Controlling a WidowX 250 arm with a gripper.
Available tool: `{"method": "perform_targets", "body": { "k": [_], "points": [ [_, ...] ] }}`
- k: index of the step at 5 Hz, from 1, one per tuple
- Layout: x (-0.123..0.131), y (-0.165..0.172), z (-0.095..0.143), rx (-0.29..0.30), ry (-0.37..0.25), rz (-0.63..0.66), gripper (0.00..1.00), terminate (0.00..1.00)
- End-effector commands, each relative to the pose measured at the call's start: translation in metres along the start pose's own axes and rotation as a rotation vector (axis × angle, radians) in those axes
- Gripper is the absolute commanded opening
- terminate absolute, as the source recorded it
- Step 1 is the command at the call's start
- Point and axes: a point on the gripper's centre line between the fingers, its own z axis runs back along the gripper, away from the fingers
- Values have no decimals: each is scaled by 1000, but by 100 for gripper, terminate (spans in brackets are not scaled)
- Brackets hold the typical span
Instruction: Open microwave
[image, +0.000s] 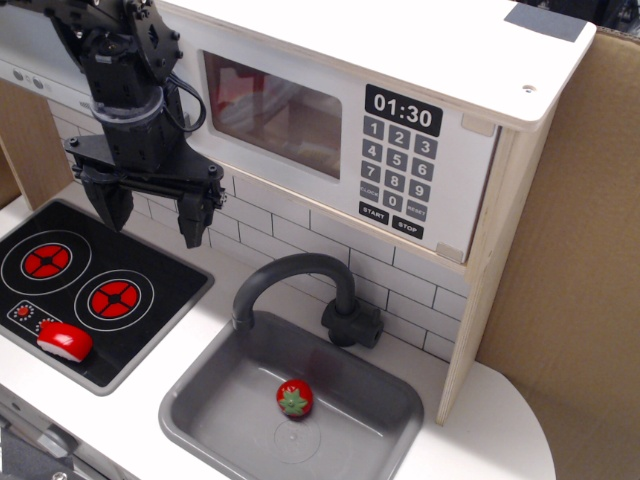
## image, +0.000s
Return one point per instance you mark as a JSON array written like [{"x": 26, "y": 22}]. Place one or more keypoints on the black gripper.
[{"x": 154, "y": 158}]

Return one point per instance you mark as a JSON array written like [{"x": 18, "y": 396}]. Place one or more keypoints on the white toy microwave door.
[{"x": 370, "y": 151}]

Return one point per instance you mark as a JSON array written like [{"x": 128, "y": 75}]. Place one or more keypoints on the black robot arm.
[{"x": 127, "y": 54}]

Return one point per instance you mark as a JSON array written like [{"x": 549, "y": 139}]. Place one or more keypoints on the white wooden microwave cabinet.
[{"x": 500, "y": 61}]

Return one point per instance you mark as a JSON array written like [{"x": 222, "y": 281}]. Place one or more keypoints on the black toy stovetop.
[{"x": 63, "y": 265}]

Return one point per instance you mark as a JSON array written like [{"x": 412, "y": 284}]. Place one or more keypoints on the salmon sushi toy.
[{"x": 241, "y": 103}]

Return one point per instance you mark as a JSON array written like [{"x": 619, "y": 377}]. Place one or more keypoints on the red tuna sushi toy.
[{"x": 64, "y": 340}]

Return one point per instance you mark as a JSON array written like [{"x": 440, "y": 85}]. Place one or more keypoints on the grey toy range hood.
[{"x": 34, "y": 57}]

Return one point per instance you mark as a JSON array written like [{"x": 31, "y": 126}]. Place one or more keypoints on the dark grey toy faucet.
[{"x": 324, "y": 278}]

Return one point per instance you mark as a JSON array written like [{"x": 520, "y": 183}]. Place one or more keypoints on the grey plastic sink basin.
[{"x": 223, "y": 409}]

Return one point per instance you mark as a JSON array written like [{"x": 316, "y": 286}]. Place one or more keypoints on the red toy strawberry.
[{"x": 295, "y": 398}]

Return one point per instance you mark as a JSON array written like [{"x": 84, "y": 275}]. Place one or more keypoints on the grey oven front panel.
[{"x": 33, "y": 446}]

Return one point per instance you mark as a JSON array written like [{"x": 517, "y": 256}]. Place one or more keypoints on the brown cardboard panel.
[{"x": 564, "y": 327}]

